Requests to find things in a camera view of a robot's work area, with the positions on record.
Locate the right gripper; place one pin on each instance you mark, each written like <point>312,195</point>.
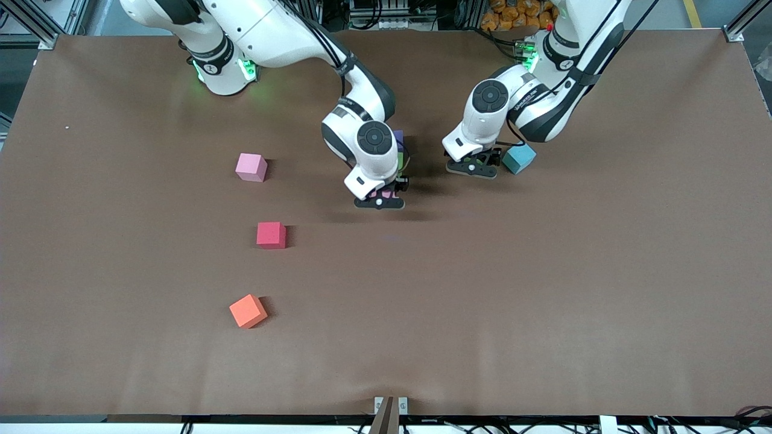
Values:
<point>401,182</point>

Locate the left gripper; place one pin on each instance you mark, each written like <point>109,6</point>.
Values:
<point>496,157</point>

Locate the pink foam cube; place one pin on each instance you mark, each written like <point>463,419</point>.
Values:
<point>387,194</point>
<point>250,167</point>

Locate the green foam cube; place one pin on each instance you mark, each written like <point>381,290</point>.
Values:
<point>402,161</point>

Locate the purple foam cube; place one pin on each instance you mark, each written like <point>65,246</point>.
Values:
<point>400,140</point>

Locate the red foam cube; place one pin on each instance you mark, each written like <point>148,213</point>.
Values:
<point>271,235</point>

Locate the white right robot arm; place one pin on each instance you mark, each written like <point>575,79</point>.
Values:
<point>259,27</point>

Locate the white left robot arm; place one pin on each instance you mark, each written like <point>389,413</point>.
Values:
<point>567,30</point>

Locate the blue foam cube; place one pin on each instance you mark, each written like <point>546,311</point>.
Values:
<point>520,160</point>

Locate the table cover sheet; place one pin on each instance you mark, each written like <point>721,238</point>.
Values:
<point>386,301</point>

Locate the bag of orange snacks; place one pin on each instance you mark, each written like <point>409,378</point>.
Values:
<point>512,15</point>

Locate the orange foam cube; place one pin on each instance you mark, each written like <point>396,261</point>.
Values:
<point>247,311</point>

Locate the grey equipment box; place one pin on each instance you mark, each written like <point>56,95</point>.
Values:
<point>392,15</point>

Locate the small white box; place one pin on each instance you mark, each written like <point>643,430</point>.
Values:
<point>608,425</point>

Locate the metal table edge bracket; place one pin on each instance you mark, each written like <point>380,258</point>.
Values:
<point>403,405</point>

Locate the brown wedge post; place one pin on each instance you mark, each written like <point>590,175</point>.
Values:
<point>385,422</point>

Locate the aluminium frame profile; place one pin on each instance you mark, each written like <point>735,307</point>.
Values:
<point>733,33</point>
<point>48,39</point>

